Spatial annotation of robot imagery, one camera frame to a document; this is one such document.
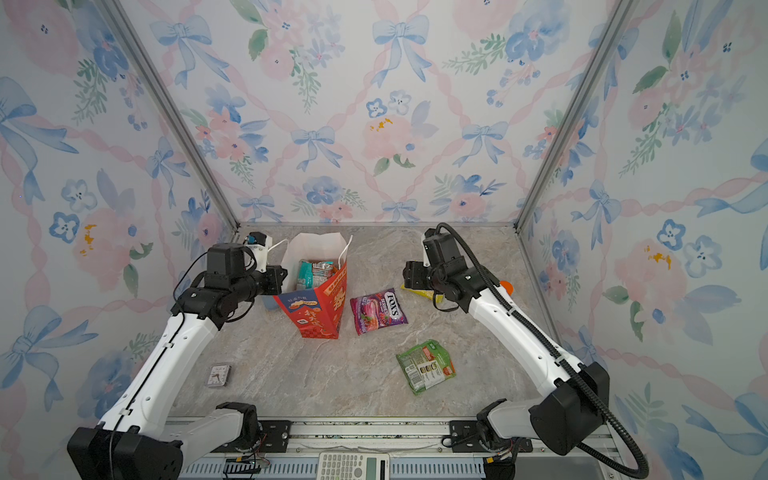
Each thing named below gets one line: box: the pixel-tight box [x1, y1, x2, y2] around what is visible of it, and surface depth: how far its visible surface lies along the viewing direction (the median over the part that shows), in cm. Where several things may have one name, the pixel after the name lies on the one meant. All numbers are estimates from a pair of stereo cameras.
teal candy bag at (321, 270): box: [312, 261, 335, 289], surface depth 83 cm
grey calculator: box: [316, 452, 391, 480], surface depth 70 cm
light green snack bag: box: [396, 340, 457, 395], surface depth 87 cm
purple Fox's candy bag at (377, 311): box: [350, 288, 409, 336], surface depth 96 cm
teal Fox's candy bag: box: [296, 259, 315, 290], surface depth 85 cm
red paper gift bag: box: [273, 232, 348, 339], surface depth 83 cm
